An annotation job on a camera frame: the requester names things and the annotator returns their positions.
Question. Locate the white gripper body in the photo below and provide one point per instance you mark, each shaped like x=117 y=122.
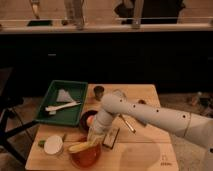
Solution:
x=95 y=138

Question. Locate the yellow banana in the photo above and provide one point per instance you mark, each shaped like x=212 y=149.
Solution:
x=81 y=146

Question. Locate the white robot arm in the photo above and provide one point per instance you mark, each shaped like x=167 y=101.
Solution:
x=192 y=127

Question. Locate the red bowl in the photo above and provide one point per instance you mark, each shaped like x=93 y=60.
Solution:
x=86 y=158

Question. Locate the dark round plate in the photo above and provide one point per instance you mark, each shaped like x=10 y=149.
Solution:
x=86 y=119

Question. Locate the white cup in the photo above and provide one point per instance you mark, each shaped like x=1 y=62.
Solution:
x=53 y=145

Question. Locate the green plastic tray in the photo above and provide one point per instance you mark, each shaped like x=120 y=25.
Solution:
x=67 y=116

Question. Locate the small metal cup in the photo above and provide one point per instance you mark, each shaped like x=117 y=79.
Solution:
x=99 y=92

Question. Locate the clear folded bag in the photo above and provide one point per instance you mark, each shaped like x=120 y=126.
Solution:
x=64 y=96

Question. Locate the white plastic utensil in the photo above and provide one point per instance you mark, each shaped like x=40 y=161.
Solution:
x=55 y=108

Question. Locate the green small object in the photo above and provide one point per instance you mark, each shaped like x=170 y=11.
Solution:
x=41 y=143

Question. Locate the black tripod stand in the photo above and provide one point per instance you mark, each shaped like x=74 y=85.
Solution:
x=7 y=111

